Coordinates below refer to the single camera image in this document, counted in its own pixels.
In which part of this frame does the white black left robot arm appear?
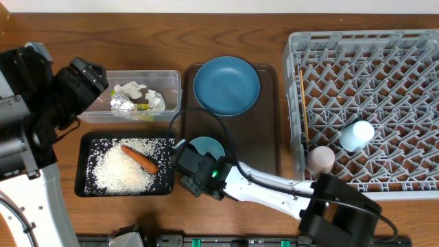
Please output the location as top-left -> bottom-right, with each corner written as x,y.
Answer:
1,43 -> 108,246

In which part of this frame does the grey dishwasher rack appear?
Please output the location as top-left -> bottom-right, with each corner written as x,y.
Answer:
282,30 -> 438,201

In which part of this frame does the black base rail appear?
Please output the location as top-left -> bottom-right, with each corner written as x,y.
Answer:
77,224 -> 412,247

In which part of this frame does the light blue cup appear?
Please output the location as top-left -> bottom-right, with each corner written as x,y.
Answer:
340,120 -> 375,152

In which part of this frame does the pink cup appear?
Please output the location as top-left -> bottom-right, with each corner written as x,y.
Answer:
306,146 -> 335,175

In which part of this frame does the light blue bowl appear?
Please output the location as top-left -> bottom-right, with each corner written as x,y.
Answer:
189,137 -> 225,160

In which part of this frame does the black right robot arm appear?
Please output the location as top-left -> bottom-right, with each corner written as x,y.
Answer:
169,140 -> 382,247

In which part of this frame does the orange carrot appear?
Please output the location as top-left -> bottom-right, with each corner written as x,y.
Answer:
121,145 -> 158,174

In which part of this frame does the black tray with rice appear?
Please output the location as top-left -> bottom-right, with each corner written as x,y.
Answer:
75,130 -> 165,197

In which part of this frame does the clear plastic waste bin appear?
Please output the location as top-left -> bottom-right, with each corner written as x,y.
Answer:
80,70 -> 182,124

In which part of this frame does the wooden chopstick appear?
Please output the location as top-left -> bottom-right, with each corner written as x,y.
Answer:
302,102 -> 309,143
299,69 -> 308,138

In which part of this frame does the dark blue plate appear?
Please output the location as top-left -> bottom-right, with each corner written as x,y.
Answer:
193,56 -> 261,117

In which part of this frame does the pile of white rice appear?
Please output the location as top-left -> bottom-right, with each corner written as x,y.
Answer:
84,137 -> 174,196

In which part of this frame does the dark brown serving tray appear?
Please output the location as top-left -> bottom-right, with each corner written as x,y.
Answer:
181,64 -> 281,175

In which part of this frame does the green snack wrapper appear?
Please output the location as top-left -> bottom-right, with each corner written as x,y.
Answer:
110,91 -> 154,121

